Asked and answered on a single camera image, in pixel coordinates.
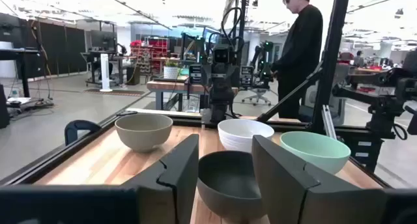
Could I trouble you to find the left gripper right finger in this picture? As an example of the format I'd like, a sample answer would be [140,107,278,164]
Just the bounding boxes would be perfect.
[251,134,387,224]

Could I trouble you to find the black partition panels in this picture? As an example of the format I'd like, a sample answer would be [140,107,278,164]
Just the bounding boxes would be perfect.
[19,18,88,79]

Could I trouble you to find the dark floor mat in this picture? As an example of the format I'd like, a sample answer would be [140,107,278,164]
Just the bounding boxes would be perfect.
[83,87,146,97]

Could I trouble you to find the white tower fan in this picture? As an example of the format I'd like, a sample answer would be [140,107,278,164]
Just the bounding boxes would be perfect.
[99,53,113,93]

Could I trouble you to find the black computer monitor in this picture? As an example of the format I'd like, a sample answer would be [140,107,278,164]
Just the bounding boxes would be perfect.
[90,29,118,52]

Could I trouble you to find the black side table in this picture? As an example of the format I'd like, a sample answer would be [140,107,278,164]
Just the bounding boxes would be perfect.
[0,47,42,98]

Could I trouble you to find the white bowl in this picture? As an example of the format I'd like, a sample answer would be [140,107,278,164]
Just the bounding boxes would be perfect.
[217,119,276,153]

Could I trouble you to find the red storage shelf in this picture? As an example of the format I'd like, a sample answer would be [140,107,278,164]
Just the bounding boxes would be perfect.
[130,36,169,75]

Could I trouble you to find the white plant pot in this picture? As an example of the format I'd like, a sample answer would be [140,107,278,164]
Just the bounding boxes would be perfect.
[162,66,180,80]

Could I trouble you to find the black control box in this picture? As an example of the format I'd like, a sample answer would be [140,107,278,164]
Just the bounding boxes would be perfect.
[188,64,203,85]
[240,65,254,87]

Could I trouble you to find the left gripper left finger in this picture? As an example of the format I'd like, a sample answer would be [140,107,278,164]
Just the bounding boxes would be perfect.
[121,133,200,224]

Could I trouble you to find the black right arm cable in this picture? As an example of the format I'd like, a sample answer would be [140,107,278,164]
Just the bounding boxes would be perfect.
[220,7,246,55]

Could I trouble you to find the silver aluminium bracket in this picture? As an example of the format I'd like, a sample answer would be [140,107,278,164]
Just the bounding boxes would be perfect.
[321,104,338,140]

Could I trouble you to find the mint green bowl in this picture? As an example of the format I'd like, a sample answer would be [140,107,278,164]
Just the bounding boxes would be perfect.
[279,130,352,175]

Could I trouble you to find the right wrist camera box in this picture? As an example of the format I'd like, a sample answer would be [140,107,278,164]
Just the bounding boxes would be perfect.
[213,44,236,64]

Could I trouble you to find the black office desk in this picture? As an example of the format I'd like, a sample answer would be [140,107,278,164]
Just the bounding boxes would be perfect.
[80,49,137,88]

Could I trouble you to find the grey-beige bowl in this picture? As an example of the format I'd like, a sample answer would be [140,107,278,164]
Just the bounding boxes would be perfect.
[114,113,174,153]

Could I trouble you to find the person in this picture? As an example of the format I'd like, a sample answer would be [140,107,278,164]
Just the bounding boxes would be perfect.
[353,50,366,67]
[270,0,324,120]

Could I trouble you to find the grey office chair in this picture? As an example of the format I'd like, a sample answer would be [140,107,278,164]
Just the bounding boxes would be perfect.
[240,87,273,107]

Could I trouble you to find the black bin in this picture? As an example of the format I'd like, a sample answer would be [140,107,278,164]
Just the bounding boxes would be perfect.
[126,65,141,86]

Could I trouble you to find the black aluminium table frame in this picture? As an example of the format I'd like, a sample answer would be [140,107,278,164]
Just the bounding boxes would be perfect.
[0,0,392,189]

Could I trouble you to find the wooden workbench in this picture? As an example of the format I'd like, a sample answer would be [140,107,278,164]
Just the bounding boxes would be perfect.
[146,79,239,111]

